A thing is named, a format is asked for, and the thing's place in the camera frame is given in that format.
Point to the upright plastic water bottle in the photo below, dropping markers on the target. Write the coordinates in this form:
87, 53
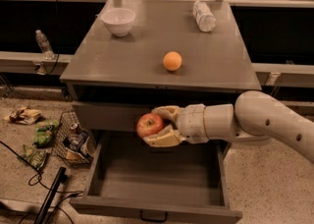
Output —
44, 45

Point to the black bar on floor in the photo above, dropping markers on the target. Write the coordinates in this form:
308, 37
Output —
40, 217

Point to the closed top grey drawer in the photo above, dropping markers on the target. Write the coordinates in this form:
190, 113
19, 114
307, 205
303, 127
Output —
108, 116

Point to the red apple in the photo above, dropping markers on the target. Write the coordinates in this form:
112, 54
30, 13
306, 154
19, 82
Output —
149, 124

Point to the grey drawer cabinet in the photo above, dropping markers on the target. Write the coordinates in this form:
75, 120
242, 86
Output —
216, 68

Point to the brown snack bag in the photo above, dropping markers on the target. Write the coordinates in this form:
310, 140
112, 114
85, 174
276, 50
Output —
24, 116

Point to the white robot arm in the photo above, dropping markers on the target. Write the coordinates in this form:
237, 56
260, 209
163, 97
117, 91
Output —
254, 118

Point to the white bowl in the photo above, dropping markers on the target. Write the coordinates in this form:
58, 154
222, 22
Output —
118, 21

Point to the soda can in basket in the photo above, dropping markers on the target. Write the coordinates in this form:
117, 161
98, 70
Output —
75, 128

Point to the orange fruit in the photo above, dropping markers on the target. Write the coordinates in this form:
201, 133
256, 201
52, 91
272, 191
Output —
172, 61

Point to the green chip bag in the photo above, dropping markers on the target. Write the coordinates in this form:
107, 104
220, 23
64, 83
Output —
35, 158
45, 132

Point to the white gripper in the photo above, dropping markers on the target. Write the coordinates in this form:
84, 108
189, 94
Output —
191, 122

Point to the green chip bag lower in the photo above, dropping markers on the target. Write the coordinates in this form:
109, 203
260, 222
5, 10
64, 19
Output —
35, 158

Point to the wire mesh basket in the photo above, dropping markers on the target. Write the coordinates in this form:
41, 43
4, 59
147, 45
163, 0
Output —
74, 149

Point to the green chip bag upper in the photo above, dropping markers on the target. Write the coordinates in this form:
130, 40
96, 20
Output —
45, 132

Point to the open bottom grey drawer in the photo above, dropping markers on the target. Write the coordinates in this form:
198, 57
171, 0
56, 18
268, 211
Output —
185, 183

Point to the clear plastic water bottle lying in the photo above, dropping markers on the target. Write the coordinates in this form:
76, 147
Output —
203, 16

